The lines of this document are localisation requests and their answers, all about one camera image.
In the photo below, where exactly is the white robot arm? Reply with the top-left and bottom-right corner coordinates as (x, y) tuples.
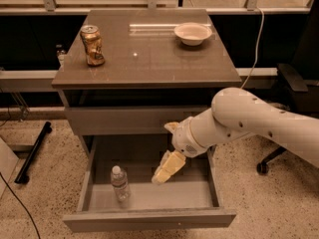
(152, 88), (319, 184)

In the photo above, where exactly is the black floor cable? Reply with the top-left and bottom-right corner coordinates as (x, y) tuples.
(0, 172), (42, 239)

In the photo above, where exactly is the white hanging cable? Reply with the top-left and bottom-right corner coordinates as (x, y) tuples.
(240, 7), (265, 90)

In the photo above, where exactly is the bottle behind cabinet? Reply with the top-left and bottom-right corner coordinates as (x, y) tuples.
(56, 45), (66, 67)

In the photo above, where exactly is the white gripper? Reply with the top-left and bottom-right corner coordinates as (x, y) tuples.
(152, 117), (207, 185)

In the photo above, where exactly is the black floor stand bar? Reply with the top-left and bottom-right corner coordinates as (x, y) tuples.
(14, 121), (52, 184)

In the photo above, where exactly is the open grey middle drawer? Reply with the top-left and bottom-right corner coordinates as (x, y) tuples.
(63, 134), (236, 232)

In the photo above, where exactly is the white paper bowl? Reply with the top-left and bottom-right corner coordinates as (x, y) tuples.
(173, 23), (212, 46)

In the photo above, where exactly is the black office chair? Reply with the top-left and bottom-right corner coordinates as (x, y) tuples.
(257, 0), (319, 173)

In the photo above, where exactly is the crushed gold soda can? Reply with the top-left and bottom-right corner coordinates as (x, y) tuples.
(80, 25), (105, 67)

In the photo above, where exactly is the metal window railing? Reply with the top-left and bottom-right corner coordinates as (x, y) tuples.
(0, 0), (319, 16)

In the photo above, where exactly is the grey top drawer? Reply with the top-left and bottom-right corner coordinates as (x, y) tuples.
(65, 107), (206, 135)

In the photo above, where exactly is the grey drawer cabinet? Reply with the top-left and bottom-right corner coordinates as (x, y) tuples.
(52, 9), (241, 151)

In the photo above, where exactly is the clear plastic water bottle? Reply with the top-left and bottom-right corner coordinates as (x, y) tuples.
(111, 165), (131, 202)

